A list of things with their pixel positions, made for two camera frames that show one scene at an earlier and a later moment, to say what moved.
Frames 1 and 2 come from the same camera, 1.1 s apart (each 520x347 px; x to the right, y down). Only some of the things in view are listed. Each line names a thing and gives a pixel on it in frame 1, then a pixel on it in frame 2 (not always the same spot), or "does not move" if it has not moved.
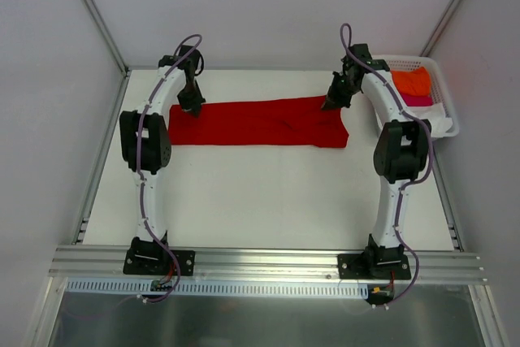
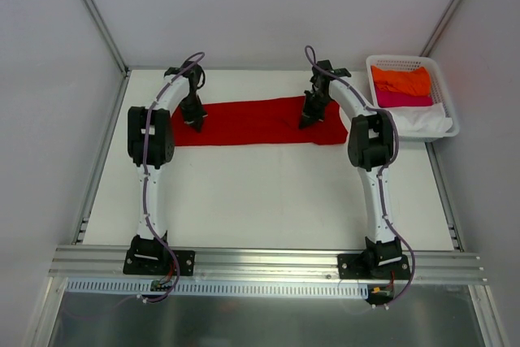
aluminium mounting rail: [262, 265] does not move
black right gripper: [336, 95] to [313, 106]
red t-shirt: [296, 122] does not move
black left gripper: [191, 99] to [192, 110]
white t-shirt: [439, 123] does not move
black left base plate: [157, 261] does not move
